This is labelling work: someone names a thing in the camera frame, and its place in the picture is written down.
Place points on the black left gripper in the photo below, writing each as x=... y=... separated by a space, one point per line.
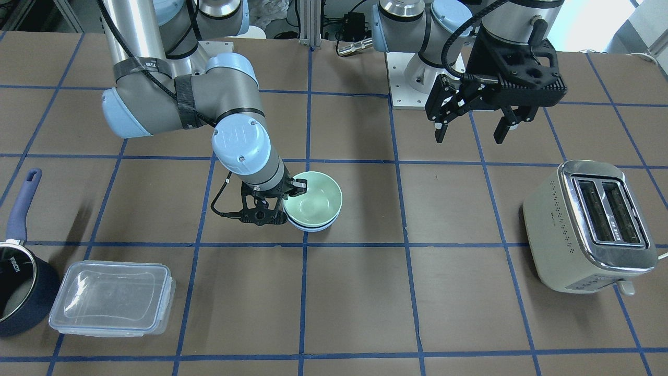
x=478 y=63

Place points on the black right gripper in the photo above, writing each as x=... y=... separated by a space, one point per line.
x=269 y=191

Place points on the green bowl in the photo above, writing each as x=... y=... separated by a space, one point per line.
x=323 y=194

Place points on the blue bowl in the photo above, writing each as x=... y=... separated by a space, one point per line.
x=312 y=221

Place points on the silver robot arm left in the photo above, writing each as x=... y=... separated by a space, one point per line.
x=443 y=33

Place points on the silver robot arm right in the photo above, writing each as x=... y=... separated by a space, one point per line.
x=165 y=81

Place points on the cream silver toaster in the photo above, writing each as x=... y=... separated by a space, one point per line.
x=586 y=230

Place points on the clear plastic food container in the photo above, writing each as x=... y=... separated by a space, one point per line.
x=113 y=299

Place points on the dark blue saucepan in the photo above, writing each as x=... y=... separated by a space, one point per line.
x=29 y=285

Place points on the aluminium frame post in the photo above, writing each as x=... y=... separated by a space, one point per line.
x=310 y=23

